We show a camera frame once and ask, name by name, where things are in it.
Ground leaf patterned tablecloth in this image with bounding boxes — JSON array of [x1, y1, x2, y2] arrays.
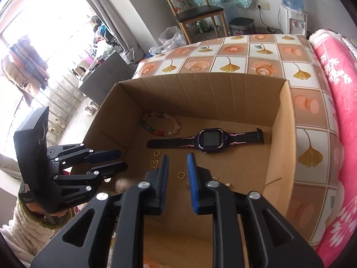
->
[[131, 33, 346, 252]]

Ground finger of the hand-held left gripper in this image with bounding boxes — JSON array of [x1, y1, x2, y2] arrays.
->
[[54, 160, 129, 202], [46, 143, 122, 171]]

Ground pink floral blanket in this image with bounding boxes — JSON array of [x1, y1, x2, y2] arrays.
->
[[311, 29, 357, 268]]

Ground person's left hand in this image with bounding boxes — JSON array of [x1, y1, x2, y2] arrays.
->
[[26, 202, 68, 220]]

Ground dark grey cabinet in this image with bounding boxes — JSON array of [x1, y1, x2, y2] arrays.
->
[[78, 52, 134, 107]]

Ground pile of clothes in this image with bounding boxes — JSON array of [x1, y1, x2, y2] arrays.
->
[[91, 15, 124, 60]]

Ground grey trash can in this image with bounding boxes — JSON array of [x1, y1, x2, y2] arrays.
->
[[229, 17, 256, 37]]

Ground person's left forearm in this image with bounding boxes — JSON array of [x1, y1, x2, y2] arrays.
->
[[0, 187, 76, 267]]

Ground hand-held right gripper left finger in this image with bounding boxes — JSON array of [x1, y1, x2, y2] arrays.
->
[[30, 155, 170, 268]]

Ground metal window railing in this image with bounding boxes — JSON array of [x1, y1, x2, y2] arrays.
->
[[39, 70, 93, 157]]

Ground wooden chair with dark seat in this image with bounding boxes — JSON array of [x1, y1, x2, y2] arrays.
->
[[160, 0, 225, 45]]

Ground pale blue plastic bag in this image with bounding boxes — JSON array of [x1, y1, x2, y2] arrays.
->
[[218, 0, 241, 26]]

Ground clear plastic bag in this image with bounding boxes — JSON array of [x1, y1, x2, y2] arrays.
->
[[149, 26, 187, 56]]

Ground purple children's smartwatch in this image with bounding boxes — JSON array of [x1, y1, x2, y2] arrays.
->
[[146, 128, 265, 154]]

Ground grey curtain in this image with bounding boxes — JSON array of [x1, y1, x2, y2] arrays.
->
[[92, 0, 157, 59]]

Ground white water dispenser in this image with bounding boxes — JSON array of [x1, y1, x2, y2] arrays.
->
[[279, 6, 307, 36]]

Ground brown cardboard box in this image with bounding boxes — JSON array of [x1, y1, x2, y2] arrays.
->
[[71, 72, 297, 268]]

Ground hanging jackets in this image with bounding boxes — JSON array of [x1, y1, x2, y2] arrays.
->
[[1, 35, 51, 107]]

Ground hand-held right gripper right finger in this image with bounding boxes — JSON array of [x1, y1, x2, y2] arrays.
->
[[186, 153, 324, 268]]

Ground colourful glass bead bracelet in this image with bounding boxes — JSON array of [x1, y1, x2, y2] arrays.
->
[[140, 112, 181, 138]]

